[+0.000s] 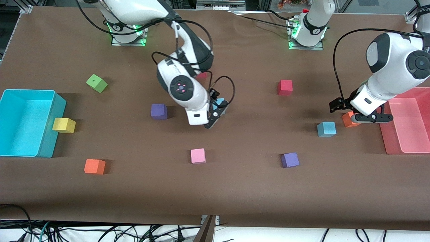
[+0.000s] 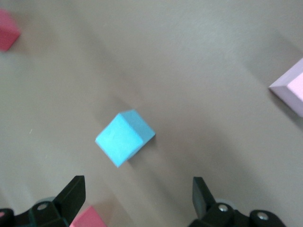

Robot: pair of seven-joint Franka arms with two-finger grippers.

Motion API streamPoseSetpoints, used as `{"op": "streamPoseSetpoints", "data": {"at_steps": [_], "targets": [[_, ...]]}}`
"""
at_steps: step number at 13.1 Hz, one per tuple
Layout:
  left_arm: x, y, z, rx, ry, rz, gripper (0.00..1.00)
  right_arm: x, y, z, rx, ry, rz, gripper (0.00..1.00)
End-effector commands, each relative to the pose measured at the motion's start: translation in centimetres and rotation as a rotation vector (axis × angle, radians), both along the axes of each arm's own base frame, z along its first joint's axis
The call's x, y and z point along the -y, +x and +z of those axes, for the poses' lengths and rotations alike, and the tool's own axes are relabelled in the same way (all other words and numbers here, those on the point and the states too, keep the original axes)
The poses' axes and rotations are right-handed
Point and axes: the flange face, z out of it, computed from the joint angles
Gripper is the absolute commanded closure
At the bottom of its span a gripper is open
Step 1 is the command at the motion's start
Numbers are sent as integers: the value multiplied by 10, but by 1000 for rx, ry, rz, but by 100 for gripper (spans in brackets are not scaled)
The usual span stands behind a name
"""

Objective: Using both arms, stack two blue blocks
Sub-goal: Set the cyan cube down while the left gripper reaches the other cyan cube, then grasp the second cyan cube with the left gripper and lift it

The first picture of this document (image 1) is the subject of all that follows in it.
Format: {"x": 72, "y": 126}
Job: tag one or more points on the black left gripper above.
{"x": 343, "y": 103}

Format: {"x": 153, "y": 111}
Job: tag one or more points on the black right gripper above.
{"x": 214, "y": 95}

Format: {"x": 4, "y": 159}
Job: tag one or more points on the light blue foam block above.
{"x": 326, "y": 129}
{"x": 220, "y": 101}

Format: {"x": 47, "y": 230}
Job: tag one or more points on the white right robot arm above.
{"x": 181, "y": 97}

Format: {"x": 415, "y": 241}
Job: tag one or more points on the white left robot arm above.
{"x": 389, "y": 67}

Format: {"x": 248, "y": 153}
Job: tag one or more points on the orange foam block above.
{"x": 347, "y": 121}
{"x": 94, "y": 166}

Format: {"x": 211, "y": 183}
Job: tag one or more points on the deep pink foam block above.
{"x": 202, "y": 75}

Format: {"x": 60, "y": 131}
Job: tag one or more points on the light pink foam block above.
{"x": 198, "y": 156}

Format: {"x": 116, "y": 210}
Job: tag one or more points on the red foam block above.
{"x": 285, "y": 87}

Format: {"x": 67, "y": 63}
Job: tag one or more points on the purple foam block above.
{"x": 158, "y": 111}
{"x": 290, "y": 160}

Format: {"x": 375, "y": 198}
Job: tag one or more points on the pink plastic bin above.
{"x": 410, "y": 134}

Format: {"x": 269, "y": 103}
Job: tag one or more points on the brown table cover sheet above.
{"x": 235, "y": 188}

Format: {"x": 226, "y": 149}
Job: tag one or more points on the white power strip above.
{"x": 220, "y": 6}

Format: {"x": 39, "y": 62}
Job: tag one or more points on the green foam block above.
{"x": 96, "y": 83}

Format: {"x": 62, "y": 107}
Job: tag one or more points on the yellow foam block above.
{"x": 63, "y": 125}

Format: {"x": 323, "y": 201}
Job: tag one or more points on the cyan plastic bin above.
{"x": 23, "y": 134}

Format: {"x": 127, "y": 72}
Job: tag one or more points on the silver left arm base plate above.
{"x": 307, "y": 48}

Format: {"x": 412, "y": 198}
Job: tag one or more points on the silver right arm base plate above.
{"x": 129, "y": 43}

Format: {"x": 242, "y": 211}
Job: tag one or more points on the grey metal clamp bracket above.
{"x": 206, "y": 232}

